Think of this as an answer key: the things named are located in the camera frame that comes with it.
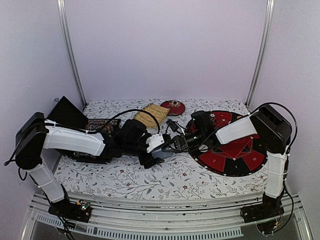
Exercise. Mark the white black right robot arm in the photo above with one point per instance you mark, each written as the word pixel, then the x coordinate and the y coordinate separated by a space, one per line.
pixel 274 131

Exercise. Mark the aluminium frame post right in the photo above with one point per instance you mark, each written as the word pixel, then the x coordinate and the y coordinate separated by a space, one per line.
pixel 270 4

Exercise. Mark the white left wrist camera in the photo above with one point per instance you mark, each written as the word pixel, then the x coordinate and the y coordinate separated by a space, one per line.
pixel 154 141

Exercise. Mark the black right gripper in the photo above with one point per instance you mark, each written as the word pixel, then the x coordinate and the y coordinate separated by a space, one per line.
pixel 180 143

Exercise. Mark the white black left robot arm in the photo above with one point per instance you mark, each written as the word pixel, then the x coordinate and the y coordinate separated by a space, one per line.
pixel 39 133

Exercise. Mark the red white poker chip stack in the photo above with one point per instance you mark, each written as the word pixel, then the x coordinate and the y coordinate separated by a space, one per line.
pixel 212 117

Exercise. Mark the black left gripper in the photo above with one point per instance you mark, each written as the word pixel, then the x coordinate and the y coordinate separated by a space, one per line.
pixel 149 161

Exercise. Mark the white dealer button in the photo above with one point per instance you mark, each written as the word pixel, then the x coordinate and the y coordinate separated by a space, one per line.
pixel 203 148

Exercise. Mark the black poker set case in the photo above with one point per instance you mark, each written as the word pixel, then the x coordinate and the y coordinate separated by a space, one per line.
pixel 74 135

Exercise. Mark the woven bamboo tray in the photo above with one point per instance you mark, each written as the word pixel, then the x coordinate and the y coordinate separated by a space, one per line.
pixel 158 112

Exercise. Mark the round red black poker mat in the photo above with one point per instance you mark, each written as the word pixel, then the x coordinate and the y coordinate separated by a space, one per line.
pixel 237 158

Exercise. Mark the red floral round plate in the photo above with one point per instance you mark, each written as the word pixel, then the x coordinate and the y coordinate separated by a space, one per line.
pixel 175 107

